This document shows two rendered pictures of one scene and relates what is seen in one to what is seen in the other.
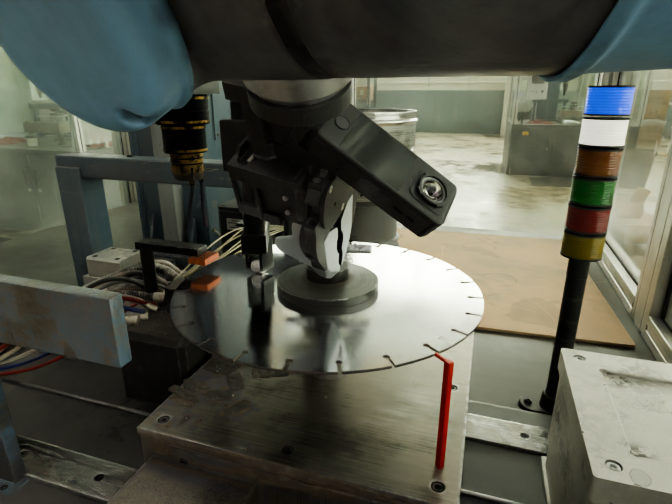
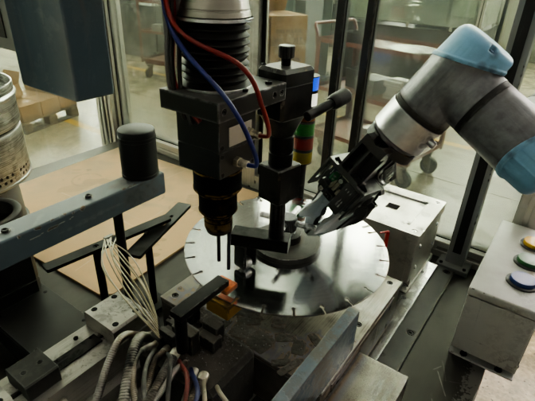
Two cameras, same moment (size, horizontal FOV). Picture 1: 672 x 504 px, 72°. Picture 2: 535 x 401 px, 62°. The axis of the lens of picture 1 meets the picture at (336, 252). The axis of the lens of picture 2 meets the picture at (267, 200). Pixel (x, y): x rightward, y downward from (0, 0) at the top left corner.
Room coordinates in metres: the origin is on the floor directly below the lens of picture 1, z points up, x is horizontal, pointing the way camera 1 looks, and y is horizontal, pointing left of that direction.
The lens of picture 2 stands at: (0.33, 0.60, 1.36)
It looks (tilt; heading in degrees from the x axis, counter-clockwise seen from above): 29 degrees down; 287
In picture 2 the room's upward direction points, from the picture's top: 3 degrees clockwise
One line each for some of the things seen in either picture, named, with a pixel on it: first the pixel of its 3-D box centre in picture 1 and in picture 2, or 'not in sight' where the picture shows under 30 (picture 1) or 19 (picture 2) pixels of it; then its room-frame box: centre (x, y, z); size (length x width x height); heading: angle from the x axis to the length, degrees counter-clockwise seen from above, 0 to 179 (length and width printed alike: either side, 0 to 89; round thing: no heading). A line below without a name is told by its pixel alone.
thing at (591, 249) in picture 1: (582, 243); (302, 154); (0.52, -0.29, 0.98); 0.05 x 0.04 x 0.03; 162
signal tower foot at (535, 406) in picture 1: (553, 401); not in sight; (0.52, -0.29, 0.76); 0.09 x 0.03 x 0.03; 72
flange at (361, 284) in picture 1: (327, 275); (287, 238); (0.47, 0.01, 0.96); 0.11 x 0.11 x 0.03
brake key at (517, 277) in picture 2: not in sight; (521, 282); (0.08, -0.10, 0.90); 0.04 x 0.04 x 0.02
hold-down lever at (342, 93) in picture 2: not in sight; (317, 101); (0.43, 0.06, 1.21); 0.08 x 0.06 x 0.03; 72
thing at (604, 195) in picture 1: (592, 189); (304, 127); (0.52, -0.29, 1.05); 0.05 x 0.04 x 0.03; 162
